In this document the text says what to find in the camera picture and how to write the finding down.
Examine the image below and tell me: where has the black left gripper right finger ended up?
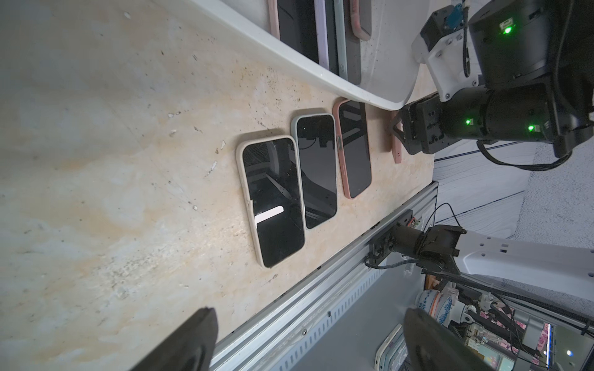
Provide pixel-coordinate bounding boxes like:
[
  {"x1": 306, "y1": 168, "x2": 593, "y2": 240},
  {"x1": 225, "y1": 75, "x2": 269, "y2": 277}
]
[{"x1": 403, "y1": 309, "x2": 492, "y2": 371}]

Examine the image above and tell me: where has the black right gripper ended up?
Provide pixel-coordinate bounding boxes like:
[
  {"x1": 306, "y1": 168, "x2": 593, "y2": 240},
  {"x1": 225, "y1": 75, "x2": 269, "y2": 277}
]
[{"x1": 401, "y1": 83, "x2": 593, "y2": 158}]

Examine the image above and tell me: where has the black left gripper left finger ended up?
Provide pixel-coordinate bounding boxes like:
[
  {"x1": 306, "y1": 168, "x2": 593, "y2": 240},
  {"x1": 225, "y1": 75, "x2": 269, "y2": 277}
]
[{"x1": 131, "y1": 307, "x2": 218, "y2": 371}]

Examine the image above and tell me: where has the white plastic storage box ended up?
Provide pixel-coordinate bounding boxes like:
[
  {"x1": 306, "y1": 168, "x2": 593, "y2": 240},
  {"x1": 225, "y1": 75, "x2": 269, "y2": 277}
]
[{"x1": 185, "y1": 0, "x2": 433, "y2": 111}]

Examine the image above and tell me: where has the black phone pink case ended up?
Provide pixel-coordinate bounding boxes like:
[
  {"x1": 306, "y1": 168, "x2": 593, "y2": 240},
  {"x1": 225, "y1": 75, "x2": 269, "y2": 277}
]
[
  {"x1": 390, "y1": 111, "x2": 402, "y2": 164},
  {"x1": 333, "y1": 99, "x2": 372, "y2": 199}
]

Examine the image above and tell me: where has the black phone cream case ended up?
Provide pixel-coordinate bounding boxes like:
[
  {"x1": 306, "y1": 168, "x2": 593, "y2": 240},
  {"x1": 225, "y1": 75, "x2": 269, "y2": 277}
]
[{"x1": 236, "y1": 135, "x2": 306, "y2": 269}]

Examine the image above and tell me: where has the black phone green case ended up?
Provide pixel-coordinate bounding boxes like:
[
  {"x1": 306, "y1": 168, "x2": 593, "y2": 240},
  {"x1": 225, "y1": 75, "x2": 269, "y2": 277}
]
[{"x1": 291, "y1": 113, "x2": 338, "y2": 230}]

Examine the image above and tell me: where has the black phone lilac case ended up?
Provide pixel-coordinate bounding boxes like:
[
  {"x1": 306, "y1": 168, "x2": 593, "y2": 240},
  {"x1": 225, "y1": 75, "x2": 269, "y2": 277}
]
[{"x1": 314, "y1": 0, "x2": 339, "y2": 75}]

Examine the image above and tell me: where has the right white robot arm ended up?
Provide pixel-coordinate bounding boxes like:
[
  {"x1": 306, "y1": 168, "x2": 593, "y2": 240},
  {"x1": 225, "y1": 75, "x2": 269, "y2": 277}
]
[{"x1": 385, "y1": 83, "x2": 593, "y2": 301}]

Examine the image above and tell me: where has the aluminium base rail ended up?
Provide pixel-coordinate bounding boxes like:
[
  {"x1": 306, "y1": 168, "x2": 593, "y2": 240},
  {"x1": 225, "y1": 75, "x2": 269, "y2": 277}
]
[{"x1": 210, "y1": 182, "x2": 439, "y2": 370}]

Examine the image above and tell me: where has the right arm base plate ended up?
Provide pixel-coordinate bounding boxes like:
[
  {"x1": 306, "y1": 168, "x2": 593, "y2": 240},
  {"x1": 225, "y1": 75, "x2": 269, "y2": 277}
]
[{"x1": 366, "y1": 209, "x2": 415, "y2": 266}]

